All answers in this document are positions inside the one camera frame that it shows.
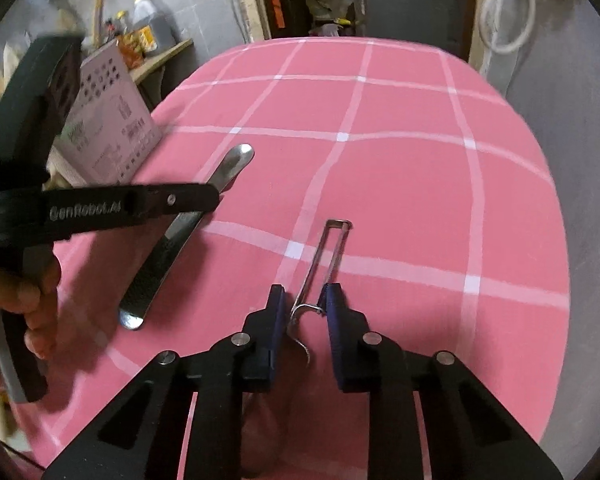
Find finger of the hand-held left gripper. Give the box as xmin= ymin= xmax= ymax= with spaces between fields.
xmin=42 ymin=182 xmax=221 ymax=242

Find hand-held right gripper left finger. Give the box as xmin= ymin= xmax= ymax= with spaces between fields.
xmin=40 ymin=284 xmax=287 ymax=480

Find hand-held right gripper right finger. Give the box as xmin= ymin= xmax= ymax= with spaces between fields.
xmin=322 ymin=282 xmax=563 ymax=480

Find long metal utensil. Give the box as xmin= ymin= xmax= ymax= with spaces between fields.
xmin=118 ymin=142 xmax=256 ymax=332

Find wire-frame metal utensil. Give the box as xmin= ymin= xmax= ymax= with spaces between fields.
xmin=287 ymin=217 xmax=353 ymax=367

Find person's left hand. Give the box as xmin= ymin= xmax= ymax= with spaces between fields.
xmin=0 ymin=257 xmax=62 ymax=361

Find cardboard scraps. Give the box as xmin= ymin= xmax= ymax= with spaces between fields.
xmin=0 ymin=35 xmax=32 ymax=97

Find pile of colourful packets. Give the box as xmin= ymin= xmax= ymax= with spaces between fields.
xmin=116 ymin=26 xmax=159 ymax=69

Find wooden board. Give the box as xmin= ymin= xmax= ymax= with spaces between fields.
xmin=129 ymin=38 xmax=194 ymax=84

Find pink checkered cloth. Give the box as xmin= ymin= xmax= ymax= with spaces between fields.
xmin=30 ymin=37 xmax=571 ymax=480

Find clear plastic jug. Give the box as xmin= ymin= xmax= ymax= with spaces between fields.
xmin=131 ymin=0 xmax=174 ymax=47

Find orange box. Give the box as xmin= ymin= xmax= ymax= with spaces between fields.
xmin=267 ymin=0 xmax=287 ymax=29

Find dark metal cabinet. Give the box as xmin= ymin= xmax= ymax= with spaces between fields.
xmin=364 ymin=0 xmax=469 ymax=59

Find white looped cable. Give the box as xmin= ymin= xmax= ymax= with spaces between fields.
xmin=479 ymin=0 xmax=537 ymax=54

